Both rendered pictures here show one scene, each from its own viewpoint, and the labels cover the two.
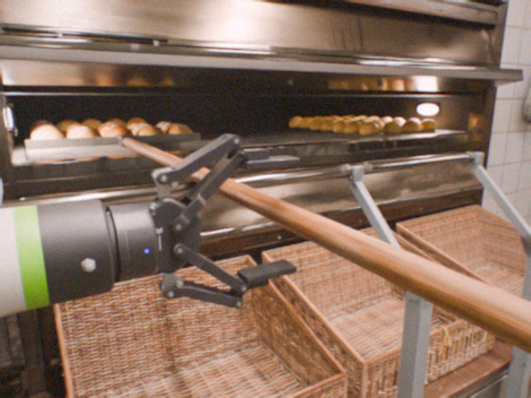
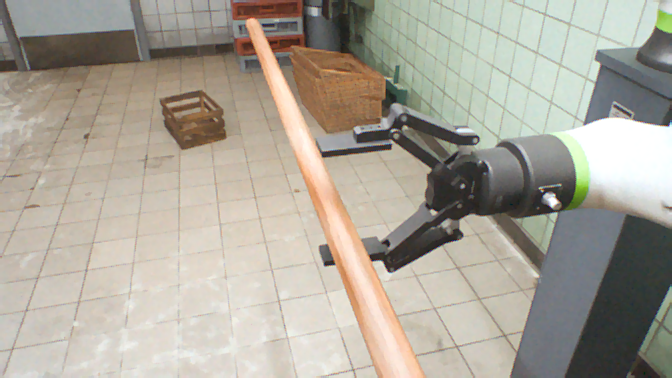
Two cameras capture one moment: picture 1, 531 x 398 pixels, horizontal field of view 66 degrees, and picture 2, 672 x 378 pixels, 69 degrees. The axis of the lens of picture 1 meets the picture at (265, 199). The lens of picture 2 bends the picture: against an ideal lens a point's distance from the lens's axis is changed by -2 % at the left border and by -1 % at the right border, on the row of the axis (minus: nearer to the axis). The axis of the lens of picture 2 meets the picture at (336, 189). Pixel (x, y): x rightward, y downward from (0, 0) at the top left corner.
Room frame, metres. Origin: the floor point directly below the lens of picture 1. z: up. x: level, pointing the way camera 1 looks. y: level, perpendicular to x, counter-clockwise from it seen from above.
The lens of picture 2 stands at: (0.89, 0.10, 1.48)
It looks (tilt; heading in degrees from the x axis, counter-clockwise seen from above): 32 degrees down; 196
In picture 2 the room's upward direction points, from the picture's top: straight up
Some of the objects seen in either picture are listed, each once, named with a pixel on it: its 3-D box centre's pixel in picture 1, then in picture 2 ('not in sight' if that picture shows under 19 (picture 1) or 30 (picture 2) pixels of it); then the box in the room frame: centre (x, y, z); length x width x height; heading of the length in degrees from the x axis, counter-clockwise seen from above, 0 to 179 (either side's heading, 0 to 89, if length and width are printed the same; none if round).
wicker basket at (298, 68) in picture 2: not in sight; (334, 80); (-2.31, -0.84, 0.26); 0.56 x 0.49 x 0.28; 37
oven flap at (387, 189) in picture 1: (321, 189); not in sight; (1.38, -0.19, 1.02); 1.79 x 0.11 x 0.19; 121
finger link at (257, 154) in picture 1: (246, 147); (380, 123); (0.45, 0.02, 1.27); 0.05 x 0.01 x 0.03; 120
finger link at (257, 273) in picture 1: (267, 271); (351, 251); (0.47, 0.00, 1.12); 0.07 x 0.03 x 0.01; 120
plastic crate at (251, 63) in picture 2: not in sight; (269, 55); (-3.27, -1.73, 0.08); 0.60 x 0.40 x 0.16; 123
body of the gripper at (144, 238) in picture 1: (156, 236); (467, 184); (0.40, 0.11, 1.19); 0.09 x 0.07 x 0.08; 120
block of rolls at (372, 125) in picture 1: (359, 123); not in sight; (2.05, -0.47, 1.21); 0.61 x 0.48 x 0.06; 31
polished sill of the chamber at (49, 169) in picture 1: (318, 148); not in sight; (1.40, -0.18, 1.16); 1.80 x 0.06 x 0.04; 121
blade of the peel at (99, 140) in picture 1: (111, 135); not in sight; (1.50, 0.56, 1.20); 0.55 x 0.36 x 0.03; 120
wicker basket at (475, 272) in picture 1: (489, 260); not in sight; (1.47, -0.87, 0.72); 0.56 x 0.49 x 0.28; 122
